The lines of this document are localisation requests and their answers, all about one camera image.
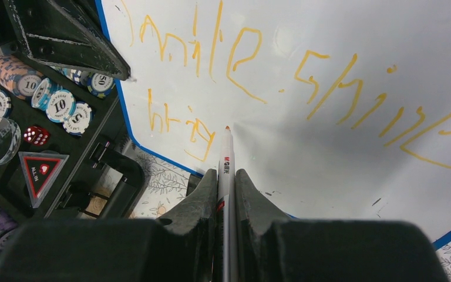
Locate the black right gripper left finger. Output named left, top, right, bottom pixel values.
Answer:
left=0, top=169, right=217, bottom=281

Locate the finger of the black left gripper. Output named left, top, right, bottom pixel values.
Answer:
left=4, top=1, right=130, bottom=80

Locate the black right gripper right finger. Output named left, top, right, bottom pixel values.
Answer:
left=235, top=169, right=448, bottom=281

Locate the white orange whiteboard marker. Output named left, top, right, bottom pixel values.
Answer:
left=213, top=126, right=239, bottom=281

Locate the blue framed whiteboard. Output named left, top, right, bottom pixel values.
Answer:
left=96, top=1, right=451, bottom=247

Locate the floral table cloth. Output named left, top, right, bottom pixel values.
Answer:
left=79, top=144, right=451, bottom=281

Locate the red die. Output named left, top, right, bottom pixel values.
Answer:
left=22, top=126, right=51, bottom=146

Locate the black poker chip case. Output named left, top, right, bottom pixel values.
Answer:
left=0, top=0, right=146, bottom=258

